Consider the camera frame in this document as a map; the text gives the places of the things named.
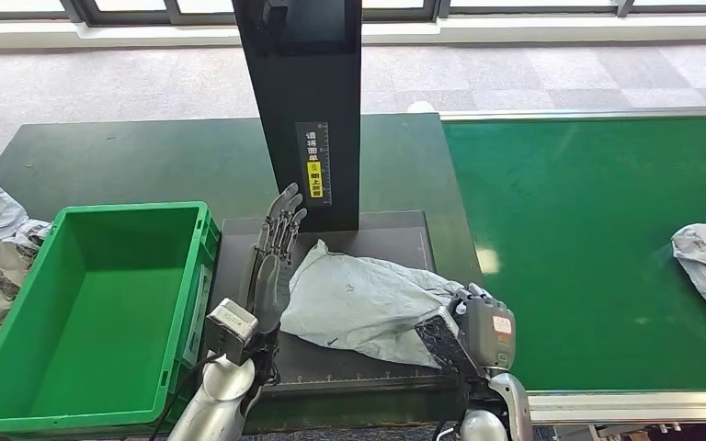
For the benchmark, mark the dark window frame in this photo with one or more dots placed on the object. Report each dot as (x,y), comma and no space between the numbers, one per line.
(170,11)

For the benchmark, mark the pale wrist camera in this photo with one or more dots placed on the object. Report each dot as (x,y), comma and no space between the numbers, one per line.
(444,341)
(231,325)

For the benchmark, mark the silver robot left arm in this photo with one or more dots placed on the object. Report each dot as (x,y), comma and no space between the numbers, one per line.
(219,395)

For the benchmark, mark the green conveyor belt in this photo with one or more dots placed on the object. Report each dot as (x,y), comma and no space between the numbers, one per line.
(572,213)

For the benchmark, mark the white window sill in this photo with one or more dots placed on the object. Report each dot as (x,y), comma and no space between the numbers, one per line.
(511,30)

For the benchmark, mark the black scanner machine column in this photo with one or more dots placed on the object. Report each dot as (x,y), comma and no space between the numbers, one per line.
(304,85)

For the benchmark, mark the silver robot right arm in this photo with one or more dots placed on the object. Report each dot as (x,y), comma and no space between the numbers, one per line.
(514,402)

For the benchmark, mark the plain grey parcel bag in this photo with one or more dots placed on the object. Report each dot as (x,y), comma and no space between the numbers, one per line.
(359,298)

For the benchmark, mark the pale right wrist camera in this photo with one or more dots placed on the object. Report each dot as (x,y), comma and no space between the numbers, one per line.
(444,341)

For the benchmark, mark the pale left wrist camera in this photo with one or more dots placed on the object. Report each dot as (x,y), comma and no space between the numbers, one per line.
(231,325)

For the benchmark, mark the white round cap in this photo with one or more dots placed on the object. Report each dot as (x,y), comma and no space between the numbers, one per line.
(420,108)

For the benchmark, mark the black scanner base platform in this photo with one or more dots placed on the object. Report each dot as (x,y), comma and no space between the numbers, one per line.
(328,371)

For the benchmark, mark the green plastic crate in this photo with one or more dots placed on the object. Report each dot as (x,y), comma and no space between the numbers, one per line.
(85,329)

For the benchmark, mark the black yellow ruler sticker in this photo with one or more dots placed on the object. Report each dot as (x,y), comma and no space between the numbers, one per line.
(314,176)

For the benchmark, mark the black column display screen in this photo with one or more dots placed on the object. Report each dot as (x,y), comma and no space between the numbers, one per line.
(316,18)

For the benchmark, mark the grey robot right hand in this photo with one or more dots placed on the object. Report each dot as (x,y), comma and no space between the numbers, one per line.
(490,335)

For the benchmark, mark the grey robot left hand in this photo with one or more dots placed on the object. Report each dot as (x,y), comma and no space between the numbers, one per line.
(271,292)

